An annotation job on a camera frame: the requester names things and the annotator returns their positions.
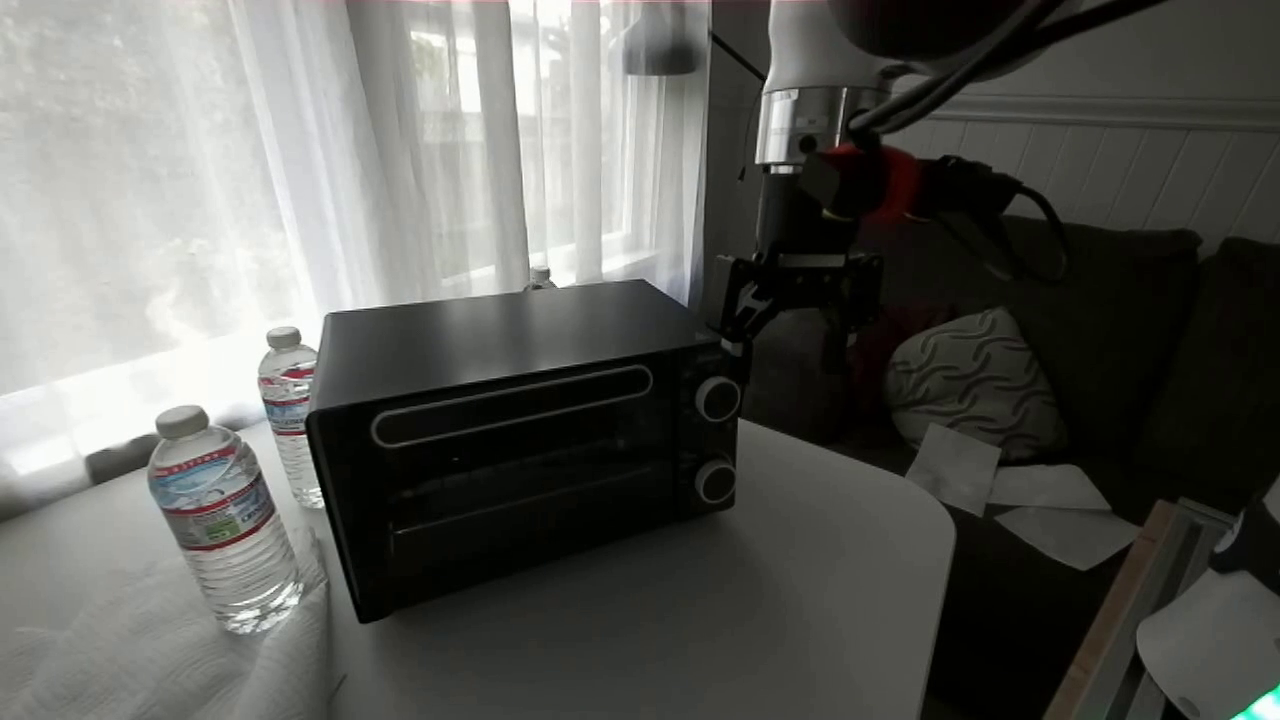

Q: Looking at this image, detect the oven door handle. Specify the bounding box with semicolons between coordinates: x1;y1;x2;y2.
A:
370;359;662;451

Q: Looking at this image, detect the dark gray sofa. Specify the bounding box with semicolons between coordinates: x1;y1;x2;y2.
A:
746;212;1280;716

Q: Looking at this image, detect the white round shade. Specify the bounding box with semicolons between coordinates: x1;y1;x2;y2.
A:
1132;565;1280;720

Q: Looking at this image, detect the red wrist camera mount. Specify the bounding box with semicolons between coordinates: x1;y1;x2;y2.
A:
834;137;939;222

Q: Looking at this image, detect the silver-ringed oven knob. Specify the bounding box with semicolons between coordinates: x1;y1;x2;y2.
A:
693;370;748;429
690;454;741;513

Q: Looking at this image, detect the dark lamp shade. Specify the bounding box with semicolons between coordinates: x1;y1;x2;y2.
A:
615;0;712;78

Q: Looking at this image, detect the large clear water bottle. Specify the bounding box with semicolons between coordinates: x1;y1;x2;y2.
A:
143;401;307;638

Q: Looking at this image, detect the white wrinkled cloth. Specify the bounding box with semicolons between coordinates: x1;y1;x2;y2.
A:
0;395;365;720

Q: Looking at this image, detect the clear water bottle red label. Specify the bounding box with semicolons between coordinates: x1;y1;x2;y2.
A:
255;321;329;514

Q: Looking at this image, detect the small gray block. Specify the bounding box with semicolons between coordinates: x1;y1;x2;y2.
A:
81;431;164;488

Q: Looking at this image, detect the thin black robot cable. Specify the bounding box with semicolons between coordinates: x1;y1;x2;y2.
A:
854;0;1071;137

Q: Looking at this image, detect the wooden picture frame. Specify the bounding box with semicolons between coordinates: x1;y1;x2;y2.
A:
1043;497;1249;720

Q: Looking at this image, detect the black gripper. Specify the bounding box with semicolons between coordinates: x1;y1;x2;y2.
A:
718;154;887;367

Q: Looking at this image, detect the black toaster oven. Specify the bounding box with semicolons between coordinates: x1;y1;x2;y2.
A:
303;276;752;626

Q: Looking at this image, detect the white paper sheet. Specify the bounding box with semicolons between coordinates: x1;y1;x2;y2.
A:
903;420;1010;519
990;461;1116;519
994;504;1143;576

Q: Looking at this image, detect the wavy patterned pillow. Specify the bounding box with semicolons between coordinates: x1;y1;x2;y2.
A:
880;302;1071;464

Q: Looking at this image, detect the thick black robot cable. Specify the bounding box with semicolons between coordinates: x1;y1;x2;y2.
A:
854;0;1167;270

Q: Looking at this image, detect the white sheer curtain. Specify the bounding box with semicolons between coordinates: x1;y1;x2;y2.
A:
0;0;718;490

